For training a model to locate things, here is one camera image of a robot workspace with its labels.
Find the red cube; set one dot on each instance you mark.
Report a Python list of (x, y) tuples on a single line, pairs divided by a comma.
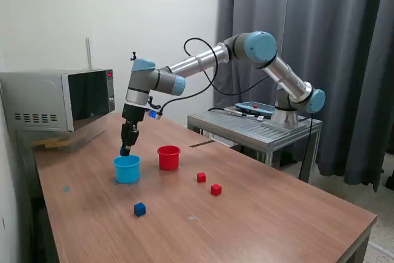
[(201, 178), (216, 190)]

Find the blue plastic bin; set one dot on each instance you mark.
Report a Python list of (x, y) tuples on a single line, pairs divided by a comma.
[(126, 172)]

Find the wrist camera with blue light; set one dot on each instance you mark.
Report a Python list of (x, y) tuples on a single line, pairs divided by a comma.
[(154, 114)]

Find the grey round table sticker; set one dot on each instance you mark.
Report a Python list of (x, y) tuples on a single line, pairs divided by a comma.
[(65, 188), (192, 217)]

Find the silver microwave oven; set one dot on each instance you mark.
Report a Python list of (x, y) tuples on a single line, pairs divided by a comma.
[(37, 96)]

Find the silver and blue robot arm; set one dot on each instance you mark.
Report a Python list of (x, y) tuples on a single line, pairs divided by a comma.
[(200, 61)]

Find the blue cube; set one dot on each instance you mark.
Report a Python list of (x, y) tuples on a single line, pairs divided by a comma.
[(124, 152), (139, 209)]

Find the dark thin flat strip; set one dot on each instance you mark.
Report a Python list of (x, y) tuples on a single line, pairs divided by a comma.
[(201, 144)]

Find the grey curtain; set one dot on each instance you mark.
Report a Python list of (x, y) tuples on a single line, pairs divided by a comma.
[(338, 13)]

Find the white wall pole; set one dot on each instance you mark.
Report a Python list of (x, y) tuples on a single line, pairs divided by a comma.
[(89, 53)]

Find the robot teach pendant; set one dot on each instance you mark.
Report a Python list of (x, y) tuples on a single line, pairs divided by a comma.
[(255, 107)]

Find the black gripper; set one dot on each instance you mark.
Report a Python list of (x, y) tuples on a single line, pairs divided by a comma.
[(133, 112)]

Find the small white QR tag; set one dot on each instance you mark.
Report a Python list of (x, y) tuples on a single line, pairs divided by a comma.
[(261, 118)]

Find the dark floor object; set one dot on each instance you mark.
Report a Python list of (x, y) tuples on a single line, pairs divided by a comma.
[(390, 181)]

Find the red plastic bin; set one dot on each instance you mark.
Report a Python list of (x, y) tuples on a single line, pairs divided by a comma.
[(168, 161)]

